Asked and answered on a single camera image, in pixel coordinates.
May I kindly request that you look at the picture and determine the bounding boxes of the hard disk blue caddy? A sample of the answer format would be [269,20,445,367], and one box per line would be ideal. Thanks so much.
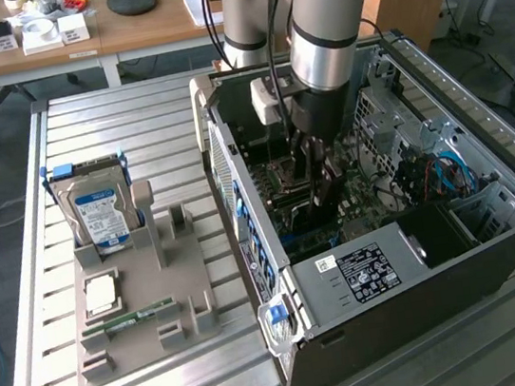
[36,145,147,264]

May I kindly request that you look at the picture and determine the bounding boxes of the grey parts rack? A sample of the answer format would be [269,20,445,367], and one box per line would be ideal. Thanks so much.
[49,171,229,386]

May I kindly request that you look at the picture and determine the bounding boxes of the blue flat wire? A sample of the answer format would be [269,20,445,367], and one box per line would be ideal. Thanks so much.
[427,146,479,202]

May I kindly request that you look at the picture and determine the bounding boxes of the red small item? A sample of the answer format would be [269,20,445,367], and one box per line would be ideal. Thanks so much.
[61,0,91,14]

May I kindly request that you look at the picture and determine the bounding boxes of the white tape roll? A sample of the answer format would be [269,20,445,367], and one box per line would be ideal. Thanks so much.
[21,17,58,45]

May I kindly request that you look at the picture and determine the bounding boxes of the green motherboard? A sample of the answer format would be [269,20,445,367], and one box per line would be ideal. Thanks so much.
[240,118,413,270]

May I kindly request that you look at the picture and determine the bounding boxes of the black open PC case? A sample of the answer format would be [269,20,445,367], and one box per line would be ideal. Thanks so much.
[184,10,515,386]

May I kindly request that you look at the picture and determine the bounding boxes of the black power cable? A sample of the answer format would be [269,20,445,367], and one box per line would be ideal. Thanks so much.
[359,15,389,45]

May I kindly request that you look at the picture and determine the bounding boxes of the white papers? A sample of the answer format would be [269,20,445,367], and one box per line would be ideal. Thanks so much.
[183,0,226,29]

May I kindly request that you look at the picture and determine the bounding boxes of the blue expansion slot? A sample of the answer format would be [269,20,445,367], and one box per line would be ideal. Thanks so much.
[277,223,331,247]

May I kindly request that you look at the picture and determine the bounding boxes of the wooden desk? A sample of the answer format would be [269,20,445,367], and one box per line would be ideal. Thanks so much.
[0,0,372,142]

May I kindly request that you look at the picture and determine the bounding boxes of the silver CPU chip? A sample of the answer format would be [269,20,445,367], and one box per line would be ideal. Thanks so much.
[81,274,123,319]

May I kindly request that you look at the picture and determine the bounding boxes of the white flat box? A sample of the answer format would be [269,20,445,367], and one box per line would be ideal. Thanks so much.
[19,27,67,58]

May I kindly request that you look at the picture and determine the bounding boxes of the grey power supply unit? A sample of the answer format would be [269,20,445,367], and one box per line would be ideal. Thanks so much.
[286,220,437,333]

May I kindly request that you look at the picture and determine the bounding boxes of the white labelled box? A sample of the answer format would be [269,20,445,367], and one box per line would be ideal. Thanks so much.
[55,11,91,47]

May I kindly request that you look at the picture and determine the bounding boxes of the dark grey small object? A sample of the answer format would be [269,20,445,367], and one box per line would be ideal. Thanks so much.
[31,0,66,18]

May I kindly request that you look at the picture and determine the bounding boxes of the metal CPU socket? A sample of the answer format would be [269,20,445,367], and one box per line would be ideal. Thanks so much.
[267,156,304,192]

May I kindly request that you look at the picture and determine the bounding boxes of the silver chipset heatsink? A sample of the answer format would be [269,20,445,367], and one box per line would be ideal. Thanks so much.
[343,219,367,241]

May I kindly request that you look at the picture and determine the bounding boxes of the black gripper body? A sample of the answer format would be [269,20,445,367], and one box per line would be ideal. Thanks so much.
[284,82,353,149]

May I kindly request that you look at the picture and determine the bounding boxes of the red black twisted wire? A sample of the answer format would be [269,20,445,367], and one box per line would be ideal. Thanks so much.
[425,155,464,202]

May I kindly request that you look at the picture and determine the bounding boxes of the silver metal disk bay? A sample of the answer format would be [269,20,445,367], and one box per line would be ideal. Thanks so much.
[349,65,515,260]

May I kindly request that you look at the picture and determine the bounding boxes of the beige wrist camera box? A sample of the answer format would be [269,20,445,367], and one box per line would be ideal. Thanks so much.
[248,74,299,128]

